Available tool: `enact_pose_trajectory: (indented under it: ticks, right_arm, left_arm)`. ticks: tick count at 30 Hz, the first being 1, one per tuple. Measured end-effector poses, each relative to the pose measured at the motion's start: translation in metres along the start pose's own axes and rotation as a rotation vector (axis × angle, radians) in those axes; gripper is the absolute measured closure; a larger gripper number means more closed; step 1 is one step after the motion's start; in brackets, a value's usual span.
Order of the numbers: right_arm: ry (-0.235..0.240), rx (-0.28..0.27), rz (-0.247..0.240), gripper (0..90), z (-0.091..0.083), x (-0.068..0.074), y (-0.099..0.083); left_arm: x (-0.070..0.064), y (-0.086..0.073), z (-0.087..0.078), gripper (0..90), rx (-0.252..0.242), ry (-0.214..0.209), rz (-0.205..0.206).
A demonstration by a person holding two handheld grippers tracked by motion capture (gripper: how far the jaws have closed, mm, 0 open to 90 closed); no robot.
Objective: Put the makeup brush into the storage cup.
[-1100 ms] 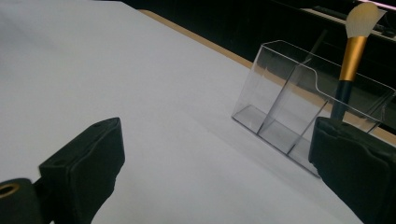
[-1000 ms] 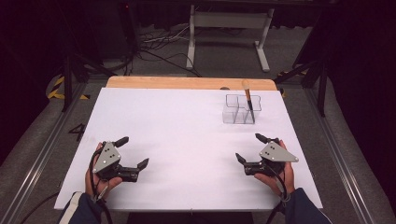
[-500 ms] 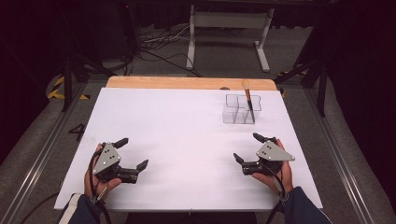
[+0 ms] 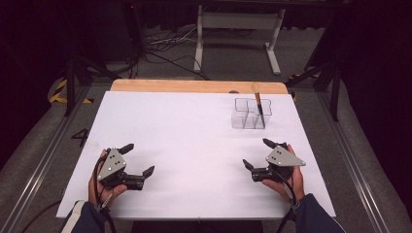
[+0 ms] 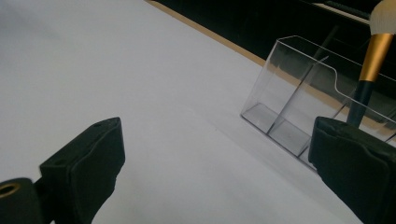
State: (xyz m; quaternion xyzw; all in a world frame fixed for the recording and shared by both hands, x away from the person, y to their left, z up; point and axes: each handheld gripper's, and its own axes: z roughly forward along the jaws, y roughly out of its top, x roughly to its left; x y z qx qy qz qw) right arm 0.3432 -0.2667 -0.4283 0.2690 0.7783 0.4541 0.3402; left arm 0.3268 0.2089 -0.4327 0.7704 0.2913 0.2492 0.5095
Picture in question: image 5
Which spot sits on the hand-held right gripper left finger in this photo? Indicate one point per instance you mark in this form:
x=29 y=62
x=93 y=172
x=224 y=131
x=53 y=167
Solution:
x=84 y=168

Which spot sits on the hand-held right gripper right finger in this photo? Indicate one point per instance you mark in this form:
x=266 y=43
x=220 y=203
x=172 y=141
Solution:
x=358 y=165

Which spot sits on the clear plastic organizer box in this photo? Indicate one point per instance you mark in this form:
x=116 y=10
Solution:
x=308 y=102

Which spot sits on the dark green makeup brush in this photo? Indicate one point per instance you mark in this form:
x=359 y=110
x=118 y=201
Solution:
x=372 y=59

